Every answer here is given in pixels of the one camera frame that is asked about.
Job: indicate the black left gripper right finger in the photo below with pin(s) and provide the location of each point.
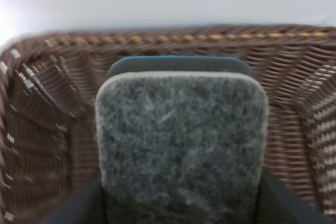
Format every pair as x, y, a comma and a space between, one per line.
278, 204

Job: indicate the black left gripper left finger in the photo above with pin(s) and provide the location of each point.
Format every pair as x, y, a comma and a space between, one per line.
85, 205

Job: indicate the grey felt whiteboard eraser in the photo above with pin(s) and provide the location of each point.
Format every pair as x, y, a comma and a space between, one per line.
181, 140

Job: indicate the dark brown wicker basket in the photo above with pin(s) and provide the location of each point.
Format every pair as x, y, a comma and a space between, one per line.
49, 83

